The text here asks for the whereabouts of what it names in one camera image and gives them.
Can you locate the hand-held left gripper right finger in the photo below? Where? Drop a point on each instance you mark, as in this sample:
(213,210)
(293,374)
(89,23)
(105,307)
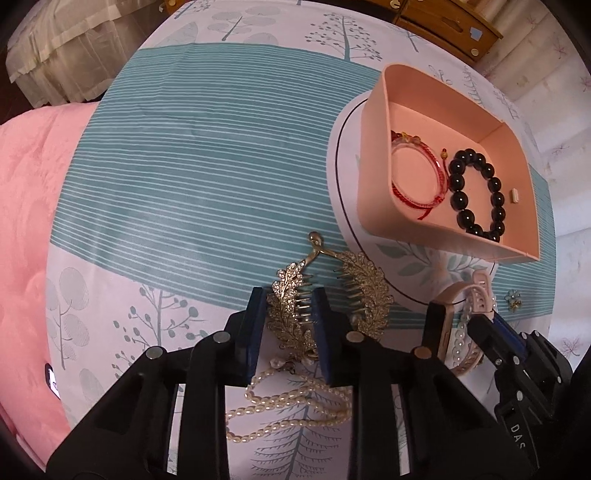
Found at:
(323,332)

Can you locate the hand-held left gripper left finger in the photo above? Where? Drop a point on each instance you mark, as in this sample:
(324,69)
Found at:
(256,323)

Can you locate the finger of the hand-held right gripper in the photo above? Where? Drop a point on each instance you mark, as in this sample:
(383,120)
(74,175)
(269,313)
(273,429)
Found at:
(485,337)

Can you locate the gold leaf hair comb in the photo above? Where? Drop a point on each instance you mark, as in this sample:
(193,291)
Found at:
(364,281)

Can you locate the pink storage box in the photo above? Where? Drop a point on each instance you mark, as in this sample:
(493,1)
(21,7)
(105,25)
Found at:
(374,184)

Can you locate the tree print striped sheet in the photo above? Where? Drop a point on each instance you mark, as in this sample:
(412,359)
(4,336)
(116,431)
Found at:
(207,161)

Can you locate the black device with white edge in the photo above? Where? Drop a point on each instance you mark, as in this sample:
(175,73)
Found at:
(51,378)

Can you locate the pink blanket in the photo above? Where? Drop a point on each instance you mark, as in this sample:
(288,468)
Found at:
(27,230)

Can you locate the blue sticker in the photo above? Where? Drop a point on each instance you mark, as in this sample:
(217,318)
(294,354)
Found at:
(475,33)

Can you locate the wooden drawer cabinet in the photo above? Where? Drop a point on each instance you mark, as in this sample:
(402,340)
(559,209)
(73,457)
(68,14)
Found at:
(438,23)

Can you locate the cream lace cloth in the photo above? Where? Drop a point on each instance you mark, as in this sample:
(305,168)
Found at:
(69,46)

